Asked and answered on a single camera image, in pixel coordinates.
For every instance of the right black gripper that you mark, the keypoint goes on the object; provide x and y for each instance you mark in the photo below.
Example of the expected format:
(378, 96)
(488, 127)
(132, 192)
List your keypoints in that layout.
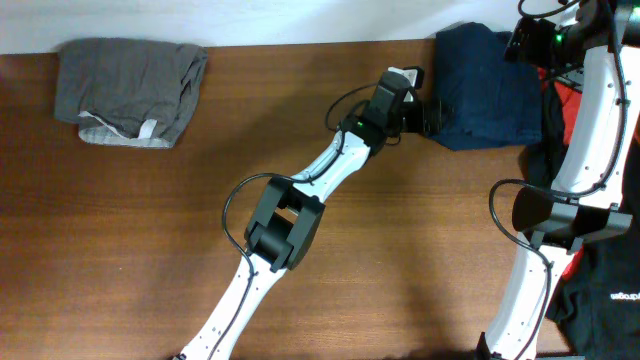
(540, 34)

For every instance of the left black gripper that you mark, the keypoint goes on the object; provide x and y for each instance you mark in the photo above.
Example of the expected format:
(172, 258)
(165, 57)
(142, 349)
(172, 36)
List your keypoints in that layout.
(425, 121)

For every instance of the dark blue shorts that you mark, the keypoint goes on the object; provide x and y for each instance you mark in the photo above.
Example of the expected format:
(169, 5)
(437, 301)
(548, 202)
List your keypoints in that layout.
(494, 103)

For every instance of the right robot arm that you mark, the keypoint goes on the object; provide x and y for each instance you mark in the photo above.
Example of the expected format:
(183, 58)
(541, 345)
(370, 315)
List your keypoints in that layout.
(542, 216)

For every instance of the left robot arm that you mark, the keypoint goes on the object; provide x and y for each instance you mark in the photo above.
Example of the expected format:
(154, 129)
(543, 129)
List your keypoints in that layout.
(288, 214)

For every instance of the red garment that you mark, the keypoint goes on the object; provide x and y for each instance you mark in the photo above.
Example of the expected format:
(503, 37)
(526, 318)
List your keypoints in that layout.
(572, 110)

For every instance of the grey folded shorts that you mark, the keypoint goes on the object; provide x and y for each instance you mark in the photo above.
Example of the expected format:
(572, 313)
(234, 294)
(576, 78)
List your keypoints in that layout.
(129, 92)

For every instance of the black garment with logo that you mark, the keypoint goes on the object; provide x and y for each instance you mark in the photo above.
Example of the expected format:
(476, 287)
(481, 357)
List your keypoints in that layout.
(596, 304)

